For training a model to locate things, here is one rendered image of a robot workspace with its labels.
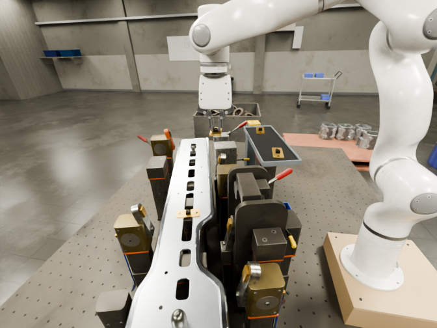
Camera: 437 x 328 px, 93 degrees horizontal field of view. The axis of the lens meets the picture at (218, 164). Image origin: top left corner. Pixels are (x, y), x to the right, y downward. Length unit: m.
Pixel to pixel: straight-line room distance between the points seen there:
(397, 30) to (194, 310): 0.72
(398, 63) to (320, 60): 7.34
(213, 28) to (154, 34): 8.22
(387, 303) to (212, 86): 0.85
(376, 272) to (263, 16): 0.85
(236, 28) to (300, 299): 0.89
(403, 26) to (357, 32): 7.67
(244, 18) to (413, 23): 0.32
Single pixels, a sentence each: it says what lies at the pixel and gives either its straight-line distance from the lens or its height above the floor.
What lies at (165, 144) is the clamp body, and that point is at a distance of 1.24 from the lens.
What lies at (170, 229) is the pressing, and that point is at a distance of 0.73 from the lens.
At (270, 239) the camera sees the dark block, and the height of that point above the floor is 1.12.
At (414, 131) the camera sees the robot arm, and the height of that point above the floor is 1.32.
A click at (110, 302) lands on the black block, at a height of 0.99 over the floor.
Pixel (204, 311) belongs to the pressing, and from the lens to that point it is 0.57.
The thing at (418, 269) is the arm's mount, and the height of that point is 0.81.
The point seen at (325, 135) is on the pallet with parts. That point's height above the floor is 0.24.
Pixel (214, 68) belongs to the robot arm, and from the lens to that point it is 0.63.
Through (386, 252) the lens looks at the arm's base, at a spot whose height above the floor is 0.94.
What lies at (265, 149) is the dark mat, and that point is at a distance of 0.84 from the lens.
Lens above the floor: 1.52
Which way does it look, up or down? 30 degrees down
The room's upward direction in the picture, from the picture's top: 2 degrees counter-clockwise
